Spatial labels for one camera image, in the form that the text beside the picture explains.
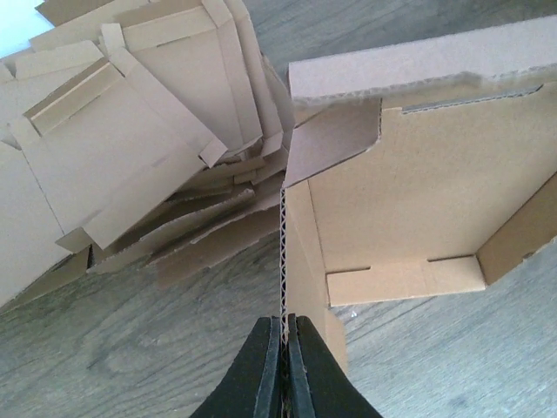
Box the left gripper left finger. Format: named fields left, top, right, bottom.
left=192, top=317, right=281, bottom=418

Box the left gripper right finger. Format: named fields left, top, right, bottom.
left=288, top=313, right=380, bottom=418

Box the cardboard box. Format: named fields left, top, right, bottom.
left=278, top=15, right=557, bottom=418

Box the stack of flat cardboard blanks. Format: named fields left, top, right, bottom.
left=1, top=1, right=294, bottom=311

